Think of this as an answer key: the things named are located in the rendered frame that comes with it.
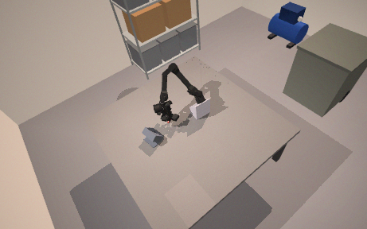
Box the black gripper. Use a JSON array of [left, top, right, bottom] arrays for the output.
[[157, 108, 179, 122]]

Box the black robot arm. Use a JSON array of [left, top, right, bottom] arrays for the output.
[[153, 63, 206, 122]]

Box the grey sloped panel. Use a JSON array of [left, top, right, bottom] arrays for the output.
[[142, 127, 164, 148]]

